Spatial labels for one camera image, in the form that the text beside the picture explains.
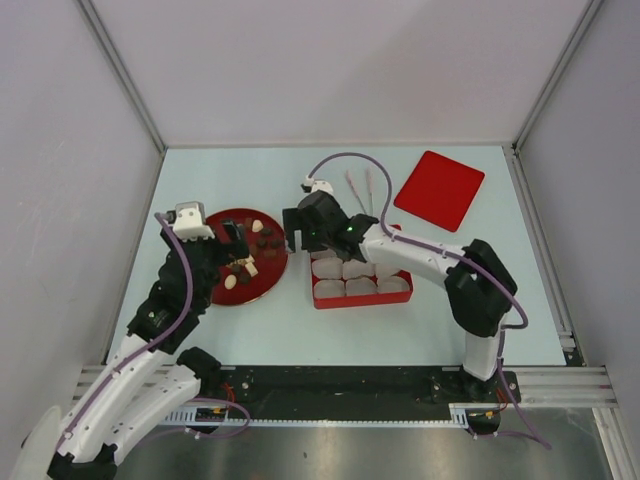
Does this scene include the round red plate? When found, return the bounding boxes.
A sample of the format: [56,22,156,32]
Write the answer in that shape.
[206,208,288,307]

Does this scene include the red chocolate box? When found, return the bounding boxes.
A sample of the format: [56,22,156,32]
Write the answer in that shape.
[307,224,415,311]

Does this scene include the pink metal tongs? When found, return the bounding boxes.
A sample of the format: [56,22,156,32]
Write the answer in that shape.
[345,168,375,215]

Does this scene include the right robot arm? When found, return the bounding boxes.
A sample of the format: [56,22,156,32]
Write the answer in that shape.
[282,191,517,401]

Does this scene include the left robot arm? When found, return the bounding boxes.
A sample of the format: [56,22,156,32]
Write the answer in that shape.
[45,215,249,479]

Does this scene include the white round swirl chocolate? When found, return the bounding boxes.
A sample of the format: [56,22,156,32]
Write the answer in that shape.
[224,274,237,290]

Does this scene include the white bar chocolate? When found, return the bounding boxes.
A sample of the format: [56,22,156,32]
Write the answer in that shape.
[245,262,258,277]

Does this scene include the white paper cup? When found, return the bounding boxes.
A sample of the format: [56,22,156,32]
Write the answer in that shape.
[375,264,399,278]
[313,279,345,299]
[342,260,375,280]
[311,257,343,280]
[377,275,410,294]
[345,277,378,297]
[310,250,335,261]

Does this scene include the red box lid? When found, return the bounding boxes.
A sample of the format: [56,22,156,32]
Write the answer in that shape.
[393,150,485,232]

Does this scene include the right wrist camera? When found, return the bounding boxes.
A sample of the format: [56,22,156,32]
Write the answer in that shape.
[301,176,334,196]

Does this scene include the grey cable duct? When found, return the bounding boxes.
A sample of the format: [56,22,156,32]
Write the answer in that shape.
[159,406,480,431]

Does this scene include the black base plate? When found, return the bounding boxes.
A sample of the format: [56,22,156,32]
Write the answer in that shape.
[204,366,521,422]

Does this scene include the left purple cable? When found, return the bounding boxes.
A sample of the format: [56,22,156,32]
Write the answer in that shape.
[54,212,251,454]

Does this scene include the purple cable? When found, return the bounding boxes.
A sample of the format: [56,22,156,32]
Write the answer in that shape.
[54,212,251,454]
[305,152,551,449]

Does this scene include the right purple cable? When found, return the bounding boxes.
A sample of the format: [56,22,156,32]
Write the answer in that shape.
[305,152,551,449]

